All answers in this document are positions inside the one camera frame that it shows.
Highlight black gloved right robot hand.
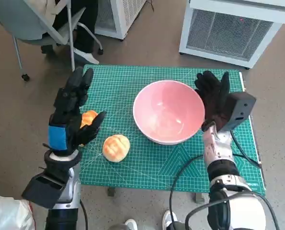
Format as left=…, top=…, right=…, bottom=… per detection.
left=194, top=70, right=230, bottom=131

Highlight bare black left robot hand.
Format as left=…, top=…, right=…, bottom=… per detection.
left=47, top=67, right=107, bottom=156

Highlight orange rectangular bread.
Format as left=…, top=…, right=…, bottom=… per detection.
left=80, top=110, right=99, bottom=147

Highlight pink bowl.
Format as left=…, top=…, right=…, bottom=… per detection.
left=132, top=80, right=206, bottom=146

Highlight round bread bun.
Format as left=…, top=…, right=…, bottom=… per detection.
left=102, top=134, right=130, bottom=163

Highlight white cabinet with red light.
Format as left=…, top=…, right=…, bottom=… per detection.
left=179, top=0, right=285, bottom=70

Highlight green cutting mat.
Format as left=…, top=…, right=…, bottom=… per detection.
left=79, top=63, right=265, bottom=195

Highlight person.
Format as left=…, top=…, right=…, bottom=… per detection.
left=40, top=0, right=100, bottom=65

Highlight grey office chair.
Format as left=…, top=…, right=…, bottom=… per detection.
left=0, top=0, right=103, bottom=82

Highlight white mesh-front cabinet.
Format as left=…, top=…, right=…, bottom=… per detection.
left=94, top=0, right=147, bottom=40

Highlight white rounded foot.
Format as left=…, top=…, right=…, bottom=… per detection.
left=125, top=218, right=138, bottom=230
left=161, top=210, right=179, bottom=230

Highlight white crinkled fabric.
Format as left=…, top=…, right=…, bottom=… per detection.
left=0, top=195, right=35, bottom=230

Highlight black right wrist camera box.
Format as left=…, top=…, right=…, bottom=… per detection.
left=220, top=92, right=257, bottom=132

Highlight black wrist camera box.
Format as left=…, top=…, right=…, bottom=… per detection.
left=220, top=92, right=257, bottom=132
left=21, top=173, right=68, bottom=209

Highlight black camera cable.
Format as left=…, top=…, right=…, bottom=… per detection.
left=230, top=131, right=262, bottom=167

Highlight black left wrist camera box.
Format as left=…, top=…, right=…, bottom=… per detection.
left=21, top=173, right=68, bottom=209

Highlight black looping shoulder cable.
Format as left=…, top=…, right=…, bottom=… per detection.
left=185, top=193, right=276, bottom=230

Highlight long black arm cable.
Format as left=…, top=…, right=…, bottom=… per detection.
left=169, top=154, right=205, bottom=230

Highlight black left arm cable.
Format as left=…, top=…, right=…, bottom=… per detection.
left=80, top=201, right=88, bottom=230

